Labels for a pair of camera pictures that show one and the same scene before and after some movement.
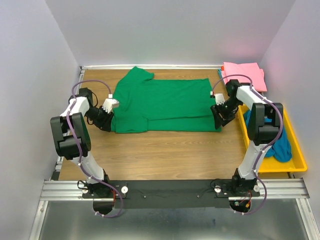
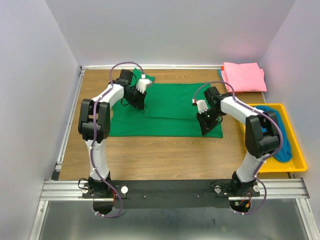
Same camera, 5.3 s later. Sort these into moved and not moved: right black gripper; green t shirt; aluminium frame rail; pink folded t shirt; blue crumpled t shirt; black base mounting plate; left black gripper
Moved: green t shirt; left black gripper; right black gripper
Not moved: pink folded t shirt; aluminium frame rail; blue crumpled t shirt; black base mounting plate
